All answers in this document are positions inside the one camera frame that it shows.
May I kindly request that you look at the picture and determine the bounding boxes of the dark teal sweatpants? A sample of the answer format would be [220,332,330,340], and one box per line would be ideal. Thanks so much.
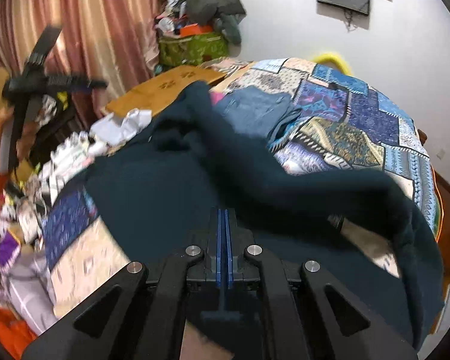
[84,81,443,348]

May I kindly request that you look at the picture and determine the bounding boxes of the person's left hand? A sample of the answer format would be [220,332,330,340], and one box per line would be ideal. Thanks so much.
[0,107,40,174]

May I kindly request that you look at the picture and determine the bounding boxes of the pink striped curtain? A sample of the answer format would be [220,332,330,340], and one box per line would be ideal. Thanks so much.
[0,0,168,127]

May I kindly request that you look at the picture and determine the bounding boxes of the wooden lap desk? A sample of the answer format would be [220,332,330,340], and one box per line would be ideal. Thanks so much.
[104,65,226,117]

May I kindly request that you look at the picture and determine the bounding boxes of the green patterned storage bag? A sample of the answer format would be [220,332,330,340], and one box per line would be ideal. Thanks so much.
[158,33,229,68]

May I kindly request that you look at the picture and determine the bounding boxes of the orange box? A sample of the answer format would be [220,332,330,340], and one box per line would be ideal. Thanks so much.
[179,24,214,38]

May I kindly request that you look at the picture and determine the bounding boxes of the dark jacket pile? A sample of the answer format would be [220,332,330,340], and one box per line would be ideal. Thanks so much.
[172,0,247,46]

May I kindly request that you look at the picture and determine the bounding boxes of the blue patchwork bedspread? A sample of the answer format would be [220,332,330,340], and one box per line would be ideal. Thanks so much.
[43,58,443,317]

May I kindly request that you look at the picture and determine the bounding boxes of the folded blue jeans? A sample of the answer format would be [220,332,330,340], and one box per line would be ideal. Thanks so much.
[214,86,301,145]

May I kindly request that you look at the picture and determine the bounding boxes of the yellow foam ring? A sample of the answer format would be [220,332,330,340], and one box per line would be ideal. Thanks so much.
[311,51,354,77]

